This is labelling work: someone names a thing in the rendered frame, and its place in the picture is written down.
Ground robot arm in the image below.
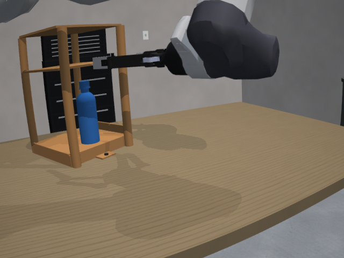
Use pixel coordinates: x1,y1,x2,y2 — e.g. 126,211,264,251
0,0,280,80

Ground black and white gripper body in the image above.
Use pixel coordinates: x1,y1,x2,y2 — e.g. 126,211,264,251
153,42,187,75

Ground blue bottle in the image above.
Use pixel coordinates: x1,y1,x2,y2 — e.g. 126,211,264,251
76,80,100,145

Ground wooden shelving unit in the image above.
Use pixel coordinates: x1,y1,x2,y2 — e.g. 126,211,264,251
18,24,133,168

